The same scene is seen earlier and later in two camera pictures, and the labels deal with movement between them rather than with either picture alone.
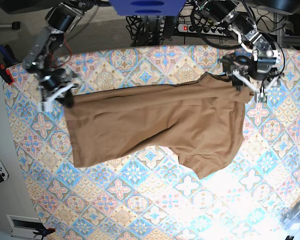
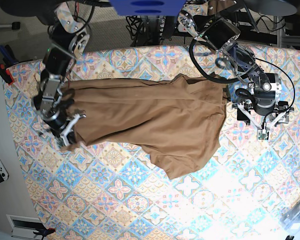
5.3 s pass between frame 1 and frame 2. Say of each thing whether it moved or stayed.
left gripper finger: moved
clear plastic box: stayed
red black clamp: stayed
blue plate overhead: stayed
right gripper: moved
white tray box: stayed
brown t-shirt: moved
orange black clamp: stayed
